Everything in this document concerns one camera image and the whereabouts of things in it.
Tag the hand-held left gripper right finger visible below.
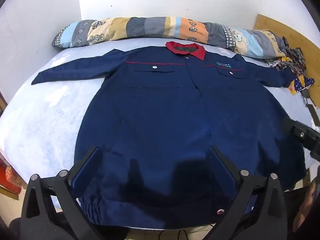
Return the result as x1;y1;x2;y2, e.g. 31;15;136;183
202;145;288;240

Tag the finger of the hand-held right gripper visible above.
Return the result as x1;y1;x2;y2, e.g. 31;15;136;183
282;117;320;158

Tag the navy blue work jacket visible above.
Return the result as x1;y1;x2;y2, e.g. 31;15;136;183
31;41;307;230

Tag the rolled patchwork quilt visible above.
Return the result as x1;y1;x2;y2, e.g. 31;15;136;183
51;16;288;59

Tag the wooden headboard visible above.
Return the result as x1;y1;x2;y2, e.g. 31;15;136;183
254;14;320;80

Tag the red object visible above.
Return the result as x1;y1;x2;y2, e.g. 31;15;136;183
0;159;22;200

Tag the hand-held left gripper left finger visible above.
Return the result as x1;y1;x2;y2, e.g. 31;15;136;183
21;145;105;240

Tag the light blue cloud bed sheet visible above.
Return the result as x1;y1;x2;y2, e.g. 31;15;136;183
0;36;320;230

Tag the dark patterned cloth with yellow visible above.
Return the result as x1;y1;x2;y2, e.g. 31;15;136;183
269;36;315;95

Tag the black smartphone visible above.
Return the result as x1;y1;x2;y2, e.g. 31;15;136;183
307;103;320;127

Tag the person's right hand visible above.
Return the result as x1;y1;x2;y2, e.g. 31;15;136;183
292;180;320;233

